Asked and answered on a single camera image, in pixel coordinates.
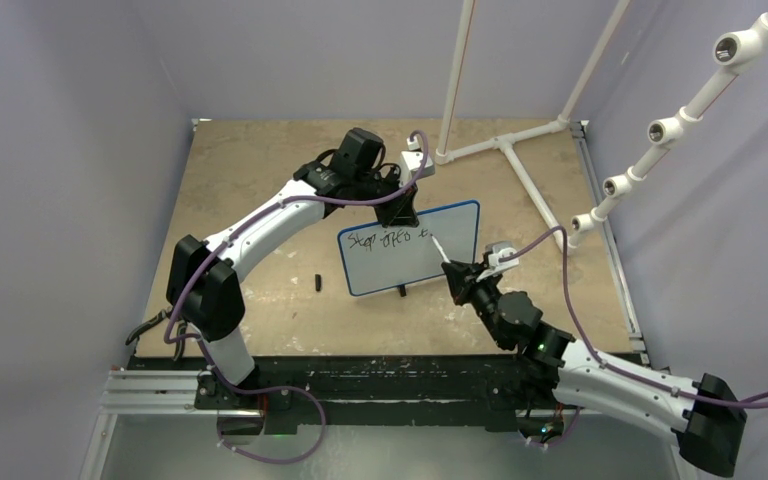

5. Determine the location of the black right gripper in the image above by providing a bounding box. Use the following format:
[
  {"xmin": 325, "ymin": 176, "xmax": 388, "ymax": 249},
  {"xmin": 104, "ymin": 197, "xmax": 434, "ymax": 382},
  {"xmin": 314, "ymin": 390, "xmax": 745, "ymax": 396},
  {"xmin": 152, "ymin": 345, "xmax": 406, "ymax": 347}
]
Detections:
[{"xmin": 444, "ymin": 260, "xmax": 509, "ymax": 349}]

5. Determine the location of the white PVC pipe with fittings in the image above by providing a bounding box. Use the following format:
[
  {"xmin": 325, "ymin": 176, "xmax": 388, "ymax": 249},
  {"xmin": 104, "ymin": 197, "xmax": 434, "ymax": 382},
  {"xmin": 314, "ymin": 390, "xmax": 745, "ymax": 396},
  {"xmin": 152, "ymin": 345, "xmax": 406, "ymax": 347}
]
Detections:
[{"xmin": 568, "ymin": 10, "xmax": 768, "ymax": 248}]

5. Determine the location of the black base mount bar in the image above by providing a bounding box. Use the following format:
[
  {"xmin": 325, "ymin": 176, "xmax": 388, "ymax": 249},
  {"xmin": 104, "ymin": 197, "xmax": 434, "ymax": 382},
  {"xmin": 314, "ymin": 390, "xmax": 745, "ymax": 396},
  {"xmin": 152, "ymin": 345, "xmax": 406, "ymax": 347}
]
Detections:
[{"xmin": 127, "ymin": 354, "xmax": 556, "ymax": 435}]

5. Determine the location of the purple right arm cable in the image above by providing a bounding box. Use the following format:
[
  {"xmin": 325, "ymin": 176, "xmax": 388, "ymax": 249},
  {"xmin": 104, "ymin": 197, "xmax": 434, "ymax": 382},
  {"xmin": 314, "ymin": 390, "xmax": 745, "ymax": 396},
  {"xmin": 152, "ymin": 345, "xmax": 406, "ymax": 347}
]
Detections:
[{"xmin": 499, "ymin": 225, "xmax": 768, "ymax": 409}]

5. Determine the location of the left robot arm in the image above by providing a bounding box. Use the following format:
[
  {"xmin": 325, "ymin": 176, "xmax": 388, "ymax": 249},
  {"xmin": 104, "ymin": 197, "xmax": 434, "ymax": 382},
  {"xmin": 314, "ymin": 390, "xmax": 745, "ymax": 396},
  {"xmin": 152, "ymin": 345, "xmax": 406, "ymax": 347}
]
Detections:
[{"xmin": 166, "ymin": 127, "xmax": 433, "ymax": 409}]

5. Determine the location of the black pliers tool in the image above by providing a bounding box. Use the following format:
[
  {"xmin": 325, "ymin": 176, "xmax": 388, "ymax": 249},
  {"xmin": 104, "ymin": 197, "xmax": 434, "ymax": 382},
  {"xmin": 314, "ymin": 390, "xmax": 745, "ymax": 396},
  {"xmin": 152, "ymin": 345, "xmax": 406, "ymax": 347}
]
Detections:
[{"xmin": 124, "ymin": 307, "xmax": 186, "ymax": 364}]

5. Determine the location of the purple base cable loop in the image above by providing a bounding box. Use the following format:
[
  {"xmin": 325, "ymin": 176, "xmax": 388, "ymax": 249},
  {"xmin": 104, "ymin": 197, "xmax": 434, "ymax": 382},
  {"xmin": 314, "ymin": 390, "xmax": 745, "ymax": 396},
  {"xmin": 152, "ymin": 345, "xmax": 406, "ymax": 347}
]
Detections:
[{"xmin": 216, "ymin": 385, "xmax": 328, "ymax": 465}]

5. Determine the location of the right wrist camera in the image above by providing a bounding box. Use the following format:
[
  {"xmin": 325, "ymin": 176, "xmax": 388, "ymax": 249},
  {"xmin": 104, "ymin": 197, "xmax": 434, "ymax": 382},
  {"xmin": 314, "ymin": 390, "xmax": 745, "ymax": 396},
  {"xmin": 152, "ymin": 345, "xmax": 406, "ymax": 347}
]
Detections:
[{"xmin": 477, "ymin": 241, "xmax": 519, "ymax": 281}]

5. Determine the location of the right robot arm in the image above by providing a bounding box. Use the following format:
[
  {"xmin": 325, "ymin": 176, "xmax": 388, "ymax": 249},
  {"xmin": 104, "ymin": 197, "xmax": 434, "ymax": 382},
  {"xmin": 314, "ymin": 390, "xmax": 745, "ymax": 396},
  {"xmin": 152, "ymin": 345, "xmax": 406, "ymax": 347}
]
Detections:
[{"xmin": 441, "ymin": 260, "xmax": 747, "ymax": 478}]

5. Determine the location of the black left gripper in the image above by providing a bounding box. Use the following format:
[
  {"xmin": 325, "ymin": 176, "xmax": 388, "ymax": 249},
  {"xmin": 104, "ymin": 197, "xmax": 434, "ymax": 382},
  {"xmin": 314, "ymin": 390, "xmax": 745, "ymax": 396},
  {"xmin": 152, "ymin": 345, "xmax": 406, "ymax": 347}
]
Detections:
[{"xmin": 354, "ymin": 166, "xmax": 419, "ymax": 230}]

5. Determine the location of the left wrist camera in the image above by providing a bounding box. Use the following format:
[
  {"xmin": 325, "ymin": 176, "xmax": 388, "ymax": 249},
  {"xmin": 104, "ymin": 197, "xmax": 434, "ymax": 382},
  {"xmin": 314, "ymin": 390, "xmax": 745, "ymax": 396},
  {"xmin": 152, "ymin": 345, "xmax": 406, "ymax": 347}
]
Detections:
[{"xmin": 396, "ymin": 151, "xmax": 436, "ymax": 186}]

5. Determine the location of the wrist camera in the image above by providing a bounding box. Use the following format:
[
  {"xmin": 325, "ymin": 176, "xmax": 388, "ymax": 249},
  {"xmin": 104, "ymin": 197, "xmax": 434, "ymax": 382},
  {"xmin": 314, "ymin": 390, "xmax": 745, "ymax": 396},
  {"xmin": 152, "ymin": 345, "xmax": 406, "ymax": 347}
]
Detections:
[
  {"xmin": 396, "ymin": 151, "xmax": 436, "ymax": 186},
  {"xmin": 477, "ymin": 241, "xmax": 519, "ymax": 281}
]

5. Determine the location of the blue framed whiteboard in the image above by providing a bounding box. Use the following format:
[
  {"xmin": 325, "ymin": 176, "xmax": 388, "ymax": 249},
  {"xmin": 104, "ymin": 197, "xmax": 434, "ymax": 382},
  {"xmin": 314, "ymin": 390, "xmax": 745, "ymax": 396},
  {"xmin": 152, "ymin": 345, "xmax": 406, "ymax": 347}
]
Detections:
[{"xmin": 337, "ymin": 200, "xmax": 481, "ymax": 297}]

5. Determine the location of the white marker pen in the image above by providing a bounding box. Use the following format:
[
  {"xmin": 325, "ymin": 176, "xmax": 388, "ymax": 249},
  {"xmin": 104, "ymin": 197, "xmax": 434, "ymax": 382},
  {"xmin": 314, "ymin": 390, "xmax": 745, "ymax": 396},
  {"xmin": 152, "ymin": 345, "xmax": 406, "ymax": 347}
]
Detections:
[{"xmin": 431, "ymin": 235, "xmax": 451, "ymax": 263}]

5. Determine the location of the white PVC pipe frame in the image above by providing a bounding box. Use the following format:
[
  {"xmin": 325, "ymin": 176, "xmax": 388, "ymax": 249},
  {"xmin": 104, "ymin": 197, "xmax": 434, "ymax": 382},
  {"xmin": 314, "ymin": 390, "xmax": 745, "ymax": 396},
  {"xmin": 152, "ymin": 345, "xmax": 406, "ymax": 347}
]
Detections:
[{"xmin": 435, "ymin": 0, "xmax": 632, "ymax": 230}]

